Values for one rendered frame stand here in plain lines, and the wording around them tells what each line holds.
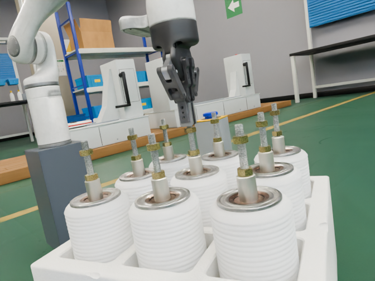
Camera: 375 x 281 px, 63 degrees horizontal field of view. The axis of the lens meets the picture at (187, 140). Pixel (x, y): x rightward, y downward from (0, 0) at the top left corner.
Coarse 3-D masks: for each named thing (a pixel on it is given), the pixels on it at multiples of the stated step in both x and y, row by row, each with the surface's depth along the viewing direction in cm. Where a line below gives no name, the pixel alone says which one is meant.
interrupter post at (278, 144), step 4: (280, 136) 56; (272, 140) 56; (276, 140) 55; (280, 140) 55; (284, 140) 56; (272, 144) 56; (276, 144) 55; (280, 144) 55; (284, 144) 56; (276, 148) 56; (280, 148) 55; (284, 148) 56; (276, 152) 56; (280, 152) 55; (284, 152) 56
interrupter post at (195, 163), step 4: (196, 156) 50; (200, 156) 50; (192, 160) 50; (196, 160) 50; (200, 160) 50; (192, 164) 50; (196, 164) 50; (200, 164) 50; (192, 168) 50; (196, 168) 50; (200, 168) 50; (192, 172) 50; (196, 172) 50; (200, 172) 50
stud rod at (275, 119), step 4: (272, 104) 55; (276, 104) 55; (272, 108) 55; (276, 108) 55; (272, 116) 55; (276, 116) 55; (276, 120) 55; (276, 124) 55; (276, 128) 55; (276, 136) 56
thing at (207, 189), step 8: (216, 176) 48; (224, 176) 49; (176, 184) 48; (184, 184) 47; (192, 184) 47; (200, 184) 47; (208, 184) 47; (216, 184) 48; (224, 184) 49; (200, 192) 47; (208, 192) 47; (216, 192) 48; (200, 200) 47; (208, 200) 47; (200, 208) 47; (208, 208) 47; (208, 216) 47; (208, 224) 48
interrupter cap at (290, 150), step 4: (272, 148) 59; (288, 148) 57; (292, 148) 56; (296, 148) 56; (300, 148) 55; (288, 152) 54; (292, 152) 53; (296, 152) 53; (276, 156) 53; (280, 156) 53; (284, 156) 53
